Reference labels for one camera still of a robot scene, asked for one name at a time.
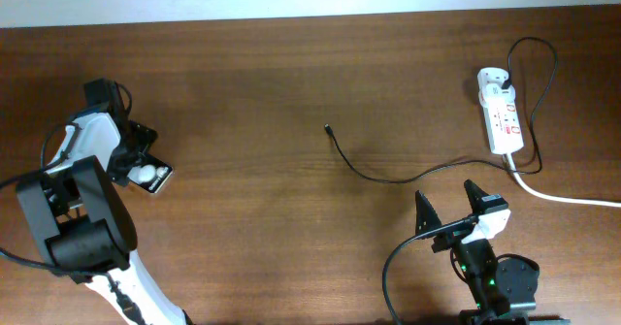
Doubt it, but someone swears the white power strip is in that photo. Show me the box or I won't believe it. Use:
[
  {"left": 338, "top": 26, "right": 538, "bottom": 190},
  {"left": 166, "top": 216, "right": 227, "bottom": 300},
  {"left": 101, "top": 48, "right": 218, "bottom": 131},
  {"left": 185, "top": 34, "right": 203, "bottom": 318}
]
[{"left": 479, "top": 83, "right": 524, "bottom": 155}]

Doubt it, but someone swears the black usb charging cable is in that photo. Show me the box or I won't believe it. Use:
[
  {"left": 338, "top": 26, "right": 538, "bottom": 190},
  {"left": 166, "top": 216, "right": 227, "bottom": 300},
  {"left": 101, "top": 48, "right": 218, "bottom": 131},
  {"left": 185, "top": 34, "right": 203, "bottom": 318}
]
[{"left": 323, "top": 36, "right": 559, "bottom": 185}]

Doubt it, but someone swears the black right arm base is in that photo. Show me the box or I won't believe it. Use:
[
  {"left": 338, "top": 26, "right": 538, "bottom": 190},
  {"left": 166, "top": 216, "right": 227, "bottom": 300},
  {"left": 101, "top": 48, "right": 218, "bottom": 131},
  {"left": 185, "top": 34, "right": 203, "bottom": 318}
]
[{"left": 458, "top": 254, "right": 572, "bottom": 325}]

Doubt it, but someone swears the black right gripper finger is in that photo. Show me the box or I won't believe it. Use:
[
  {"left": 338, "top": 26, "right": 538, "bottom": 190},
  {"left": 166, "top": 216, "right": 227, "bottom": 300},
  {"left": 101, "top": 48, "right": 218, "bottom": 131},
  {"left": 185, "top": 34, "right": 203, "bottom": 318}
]
[
  {"left": 464, "top": 179, "right": 496, "bottom": 215},
  {"left": 415, "top": 191, "right": 442, "bottom": 239}
]

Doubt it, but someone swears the black smartphone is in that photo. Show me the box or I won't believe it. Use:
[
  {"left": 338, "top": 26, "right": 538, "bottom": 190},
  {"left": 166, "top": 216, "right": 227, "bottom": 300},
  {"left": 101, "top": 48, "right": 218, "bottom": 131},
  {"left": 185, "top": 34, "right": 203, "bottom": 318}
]
[{"left": 128, "top": 154, "right": 174, "bottom": 195}]

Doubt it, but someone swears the white power strip cord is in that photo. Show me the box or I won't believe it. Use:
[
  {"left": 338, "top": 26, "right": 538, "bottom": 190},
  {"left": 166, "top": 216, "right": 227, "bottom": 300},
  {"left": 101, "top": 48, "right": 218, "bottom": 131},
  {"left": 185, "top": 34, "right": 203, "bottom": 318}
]
[{"left": 503, "top": 152, "right": 621, "bottom": 209}]

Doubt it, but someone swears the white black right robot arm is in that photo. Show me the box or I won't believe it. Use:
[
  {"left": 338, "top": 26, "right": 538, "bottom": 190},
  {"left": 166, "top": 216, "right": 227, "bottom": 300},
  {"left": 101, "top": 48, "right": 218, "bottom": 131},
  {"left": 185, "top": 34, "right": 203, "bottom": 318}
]
[{"left": 415, "top": 179, "right": 510, "bottom": 315}]

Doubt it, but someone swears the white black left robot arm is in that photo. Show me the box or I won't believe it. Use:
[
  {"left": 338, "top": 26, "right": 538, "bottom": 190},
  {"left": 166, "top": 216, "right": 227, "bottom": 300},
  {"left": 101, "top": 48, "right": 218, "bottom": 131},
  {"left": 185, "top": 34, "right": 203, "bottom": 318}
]
[{"left": 14, "top": 79, "right": 191, "bottom": 324}]

